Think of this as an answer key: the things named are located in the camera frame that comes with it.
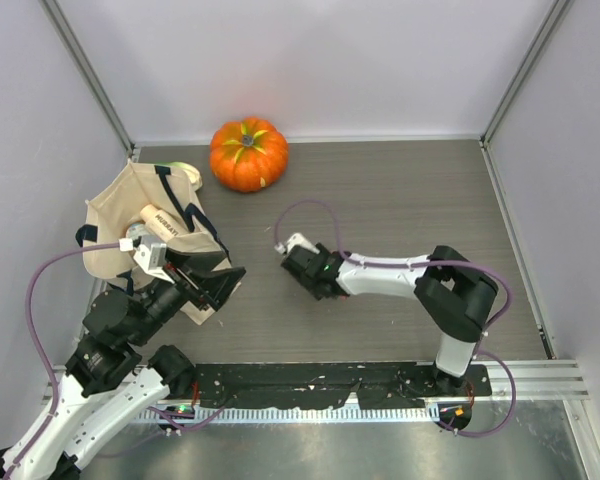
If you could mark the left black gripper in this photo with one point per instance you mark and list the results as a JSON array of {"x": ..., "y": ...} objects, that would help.
[{"x": 215, "y": 285}]

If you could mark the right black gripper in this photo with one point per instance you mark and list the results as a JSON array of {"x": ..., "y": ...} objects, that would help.
[{"x": 324, "y": 251}]

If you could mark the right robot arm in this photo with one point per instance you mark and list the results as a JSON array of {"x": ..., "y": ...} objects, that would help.
[{"x": 457, "y": 298}]

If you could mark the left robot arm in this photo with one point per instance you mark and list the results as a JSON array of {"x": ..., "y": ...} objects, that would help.
[{"x": 102, "y": 387}]

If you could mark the cream lotion bottle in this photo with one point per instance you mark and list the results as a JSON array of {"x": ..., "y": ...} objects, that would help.
[{"x": 161, "y": 223}]

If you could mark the round labelled tub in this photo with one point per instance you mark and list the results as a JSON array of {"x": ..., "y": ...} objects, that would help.
[{"x": 136, "y": 231}]

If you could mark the green white item behind bag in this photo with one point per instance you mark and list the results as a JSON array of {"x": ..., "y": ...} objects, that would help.
[{"x": 193, "y": 174}]

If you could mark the beige canvas tote bag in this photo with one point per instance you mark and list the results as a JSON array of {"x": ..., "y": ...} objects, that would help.
[{"x": 111, "y": 212}]

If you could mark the orange pumpkin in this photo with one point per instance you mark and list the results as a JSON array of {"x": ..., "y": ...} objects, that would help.
[{"x": 248, "y": 155}]

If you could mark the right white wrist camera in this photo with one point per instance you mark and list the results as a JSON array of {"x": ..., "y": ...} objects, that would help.
[{"x": 295, "y": 240}]

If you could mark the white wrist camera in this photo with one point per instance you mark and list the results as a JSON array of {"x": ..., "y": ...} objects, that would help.
[
  {"x": 150, "y": 256},
  {"x": 295, "y": 240}
]

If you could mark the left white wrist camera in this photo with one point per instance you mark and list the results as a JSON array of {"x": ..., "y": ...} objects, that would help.
[{"x": 150, "y": 256}]

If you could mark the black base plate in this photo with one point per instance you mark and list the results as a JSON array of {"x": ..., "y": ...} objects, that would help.
[{"x": 319, "y": 386}]

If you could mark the white slotted cable duct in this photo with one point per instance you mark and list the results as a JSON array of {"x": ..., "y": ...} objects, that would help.
[{"x": 348, "y": 414}]

